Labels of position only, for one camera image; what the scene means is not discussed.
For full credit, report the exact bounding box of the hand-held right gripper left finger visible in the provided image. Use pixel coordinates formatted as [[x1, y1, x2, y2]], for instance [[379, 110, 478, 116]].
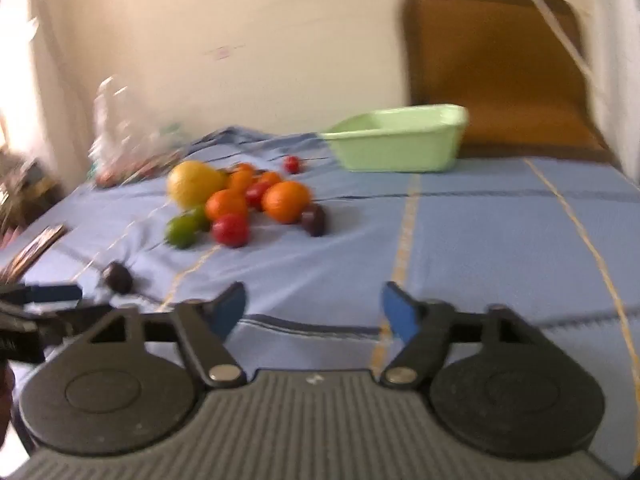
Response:
[[75, 281, 248, 388]]

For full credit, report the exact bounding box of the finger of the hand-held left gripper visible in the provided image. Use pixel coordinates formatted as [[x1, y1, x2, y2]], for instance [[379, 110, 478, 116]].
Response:
[[0, 284, 84, 306], [0, 303, 115, 350]]

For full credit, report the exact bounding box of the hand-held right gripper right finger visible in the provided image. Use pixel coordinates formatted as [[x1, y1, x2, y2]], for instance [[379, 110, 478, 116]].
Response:
[[381, 281, 547, 388]]

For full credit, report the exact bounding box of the large orange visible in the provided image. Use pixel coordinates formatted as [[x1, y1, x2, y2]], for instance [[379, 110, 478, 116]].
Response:
[[261, 181, 312, 225]]

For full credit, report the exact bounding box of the dark purple plum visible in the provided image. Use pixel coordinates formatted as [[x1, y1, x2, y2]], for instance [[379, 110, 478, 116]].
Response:
[[300, 203, 327, 237], [102, 261, 134, 295]]

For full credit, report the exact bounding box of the large yellow citrus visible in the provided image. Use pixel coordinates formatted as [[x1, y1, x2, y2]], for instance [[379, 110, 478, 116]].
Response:
[[167, 161, 227, 211]]

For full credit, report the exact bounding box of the light green plastic basin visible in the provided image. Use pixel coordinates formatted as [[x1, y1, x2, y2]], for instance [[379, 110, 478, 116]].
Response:
[[320, 104, 470, 173]]

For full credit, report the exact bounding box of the blue striped bed sheet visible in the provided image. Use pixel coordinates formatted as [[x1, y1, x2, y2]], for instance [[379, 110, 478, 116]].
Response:
[[0, 127, 640, 466]]

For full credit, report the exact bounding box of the pile of dark clutter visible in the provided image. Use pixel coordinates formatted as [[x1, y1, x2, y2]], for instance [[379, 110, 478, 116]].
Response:
[[0, 152, 63, 241]]

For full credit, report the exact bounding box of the clear plastic bag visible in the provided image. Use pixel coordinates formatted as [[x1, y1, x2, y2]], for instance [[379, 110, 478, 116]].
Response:
[[87, 76, 187, 188]]

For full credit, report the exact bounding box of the window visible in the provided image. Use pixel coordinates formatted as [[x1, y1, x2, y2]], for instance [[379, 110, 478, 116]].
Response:
[[0, 0, 40, 153]]

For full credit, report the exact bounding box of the brown chair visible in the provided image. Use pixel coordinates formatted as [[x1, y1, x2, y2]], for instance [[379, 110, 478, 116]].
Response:
[[402, 0, 622, 167]]

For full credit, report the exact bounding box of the white cable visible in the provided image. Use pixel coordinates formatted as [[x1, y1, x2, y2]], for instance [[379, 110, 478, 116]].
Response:
[[510, 0, 618, 161]]

